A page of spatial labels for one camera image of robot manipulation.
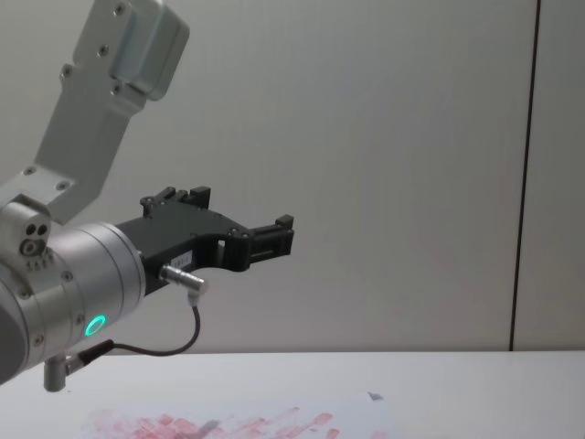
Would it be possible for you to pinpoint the white table cloth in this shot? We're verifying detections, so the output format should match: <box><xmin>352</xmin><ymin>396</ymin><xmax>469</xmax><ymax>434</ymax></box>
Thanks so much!
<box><xmin>0</xmin><ymin>350</ymin><xmax>585</xmax><ymax>439</ymax></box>

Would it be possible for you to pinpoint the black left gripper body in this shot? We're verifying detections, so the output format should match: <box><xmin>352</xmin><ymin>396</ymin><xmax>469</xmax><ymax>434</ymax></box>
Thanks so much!
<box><xmin>114</xmin><ymin>199</ymin><xmax>251</xmax><ymax>294</ymax></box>

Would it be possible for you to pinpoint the thin dark wrist cable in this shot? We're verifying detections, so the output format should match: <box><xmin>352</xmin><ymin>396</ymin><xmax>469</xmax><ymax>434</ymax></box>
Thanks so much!
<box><xmin>43</xmin><ymin>263</ymin><xmax>211</xmax><ymax>393</ymax></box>

